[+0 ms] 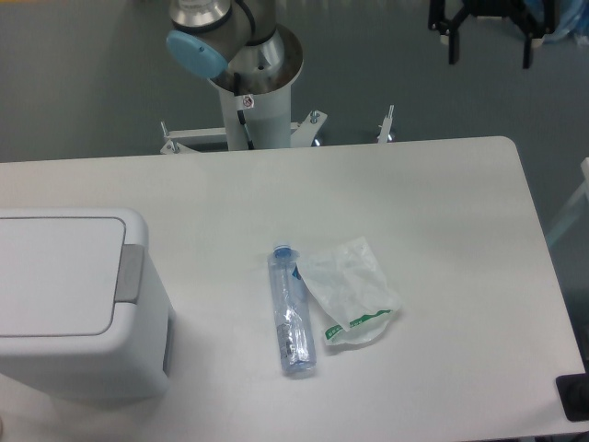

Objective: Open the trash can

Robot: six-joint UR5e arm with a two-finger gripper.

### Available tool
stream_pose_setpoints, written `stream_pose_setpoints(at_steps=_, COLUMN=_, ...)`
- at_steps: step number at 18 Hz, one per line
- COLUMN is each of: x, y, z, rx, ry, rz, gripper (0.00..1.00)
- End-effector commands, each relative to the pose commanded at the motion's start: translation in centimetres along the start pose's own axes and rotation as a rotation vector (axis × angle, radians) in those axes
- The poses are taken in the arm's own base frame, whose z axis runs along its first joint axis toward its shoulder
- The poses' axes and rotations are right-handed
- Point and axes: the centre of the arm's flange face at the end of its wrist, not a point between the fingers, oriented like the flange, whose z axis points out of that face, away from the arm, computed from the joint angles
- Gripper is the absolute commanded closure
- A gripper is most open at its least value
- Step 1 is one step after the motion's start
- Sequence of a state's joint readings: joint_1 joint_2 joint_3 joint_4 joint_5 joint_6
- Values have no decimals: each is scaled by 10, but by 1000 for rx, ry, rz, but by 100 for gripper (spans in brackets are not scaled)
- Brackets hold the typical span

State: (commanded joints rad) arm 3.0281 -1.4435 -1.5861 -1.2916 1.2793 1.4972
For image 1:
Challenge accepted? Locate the black cable on pedestal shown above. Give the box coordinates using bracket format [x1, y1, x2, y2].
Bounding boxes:
[232, 71, 257, 151]

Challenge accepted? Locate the black clamp at table edge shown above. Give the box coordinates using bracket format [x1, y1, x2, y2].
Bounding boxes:
[556, 373, 588, 422]

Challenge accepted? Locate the white trash can lid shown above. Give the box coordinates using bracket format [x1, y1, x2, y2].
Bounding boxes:
[1, 217, 127, 338]

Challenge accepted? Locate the clear plastic bag green print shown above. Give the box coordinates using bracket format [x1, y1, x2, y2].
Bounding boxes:
[297, 237, 402, 346]

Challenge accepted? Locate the white trash can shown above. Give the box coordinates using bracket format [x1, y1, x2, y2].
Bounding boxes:
[1, 207, 175, 400]

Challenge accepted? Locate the silver robot arm blue cap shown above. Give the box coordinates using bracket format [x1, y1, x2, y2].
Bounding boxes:
[166, 1, 297, 95]

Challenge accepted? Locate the clear plastic water bottle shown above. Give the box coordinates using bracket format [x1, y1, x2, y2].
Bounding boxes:
[267, 241, 317, 376]

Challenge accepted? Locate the black metal frame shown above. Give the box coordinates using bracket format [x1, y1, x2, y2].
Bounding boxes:
[428, 0, 560, 69]

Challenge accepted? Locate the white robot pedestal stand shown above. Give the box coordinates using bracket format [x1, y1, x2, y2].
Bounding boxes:
[159, 23, 396, 156]

